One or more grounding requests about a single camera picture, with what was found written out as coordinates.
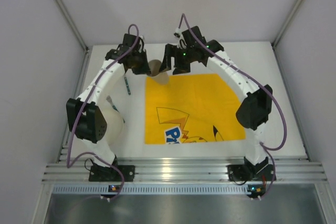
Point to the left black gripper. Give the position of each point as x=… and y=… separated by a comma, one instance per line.
x=142, y=64

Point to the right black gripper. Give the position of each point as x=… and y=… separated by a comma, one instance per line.
x=172, y=57

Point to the cream paper cup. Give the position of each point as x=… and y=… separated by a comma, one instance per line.
x=161, y=78

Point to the yellow printed cloth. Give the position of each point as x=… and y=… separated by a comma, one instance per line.
x=197, y=108

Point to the cream upturned bowl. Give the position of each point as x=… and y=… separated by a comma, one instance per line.
x=114, y=126

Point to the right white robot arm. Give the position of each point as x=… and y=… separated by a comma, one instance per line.
x=255, y=100

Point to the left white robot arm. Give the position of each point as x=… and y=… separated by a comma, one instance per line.
x=90, y=118

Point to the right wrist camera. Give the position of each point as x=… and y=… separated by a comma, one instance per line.
x=180, y=39

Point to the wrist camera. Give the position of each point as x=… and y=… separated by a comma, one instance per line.
x=142, y=44
x=180, y=39

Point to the metal spoon green handle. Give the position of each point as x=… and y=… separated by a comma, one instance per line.
x=127, y=85

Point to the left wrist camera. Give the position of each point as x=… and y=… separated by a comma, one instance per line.
x=142, y=44

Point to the metal fork green handle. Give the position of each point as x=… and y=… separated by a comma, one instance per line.
x=109, y=100

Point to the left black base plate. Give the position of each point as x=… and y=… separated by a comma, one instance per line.
x=108, y=174

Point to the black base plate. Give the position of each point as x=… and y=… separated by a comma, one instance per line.
x=108, y=174
x=241, y=173

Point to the left aluminium corner post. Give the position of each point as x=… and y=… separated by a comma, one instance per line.
x=71, y=24

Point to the aluminium corner post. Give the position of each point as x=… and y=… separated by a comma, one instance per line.
x=295, y=8
x=71, y=24

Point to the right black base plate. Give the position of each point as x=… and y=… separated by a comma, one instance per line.
x=241, y=173

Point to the slotted cable duct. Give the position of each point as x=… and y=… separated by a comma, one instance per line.
x=159, y=189

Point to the right aluminium corner post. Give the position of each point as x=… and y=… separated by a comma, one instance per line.
x=295, y=8

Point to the aluminium mounting rail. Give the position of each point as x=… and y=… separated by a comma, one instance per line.
x=178, y=170

